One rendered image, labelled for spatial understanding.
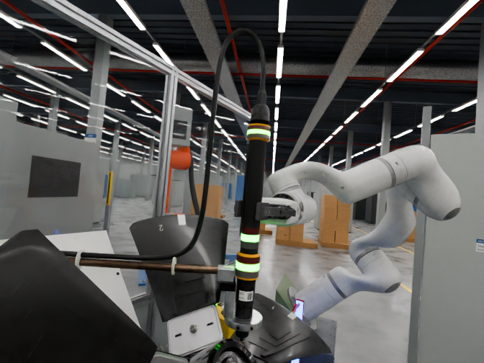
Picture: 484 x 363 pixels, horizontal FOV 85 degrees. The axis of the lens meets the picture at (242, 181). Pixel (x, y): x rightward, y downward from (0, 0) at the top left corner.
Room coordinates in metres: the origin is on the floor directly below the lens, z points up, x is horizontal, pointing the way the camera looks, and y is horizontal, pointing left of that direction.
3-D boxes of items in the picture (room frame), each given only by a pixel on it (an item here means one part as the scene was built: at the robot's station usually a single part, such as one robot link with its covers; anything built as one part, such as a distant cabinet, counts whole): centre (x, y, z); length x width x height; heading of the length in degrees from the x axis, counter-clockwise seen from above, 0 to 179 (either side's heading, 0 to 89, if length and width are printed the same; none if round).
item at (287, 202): (0.59, -0.08, 1.46); 0.11 x 0.10 x 0.07; 149
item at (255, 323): (0.50, -0.01, 1.31); 0.09 x 0.07 x 0.10; 94
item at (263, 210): (0.50, -0.06, 1.47); 0.07 x 0.03 x 0.03; 149
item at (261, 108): (0.50, -0.02, 1.46); 0.04 x 0.04 x 0.46
